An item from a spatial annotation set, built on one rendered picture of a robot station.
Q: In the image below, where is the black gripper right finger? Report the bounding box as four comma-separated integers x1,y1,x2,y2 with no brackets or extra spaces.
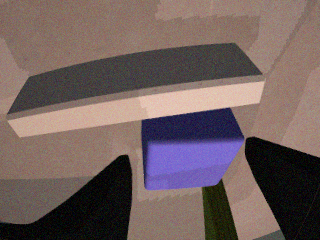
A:
245,136,320,240

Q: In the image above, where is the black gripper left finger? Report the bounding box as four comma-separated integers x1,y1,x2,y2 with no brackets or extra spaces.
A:
0,155,133,240

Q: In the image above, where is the small purple block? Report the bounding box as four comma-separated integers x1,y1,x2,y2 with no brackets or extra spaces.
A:
141,107,244,191

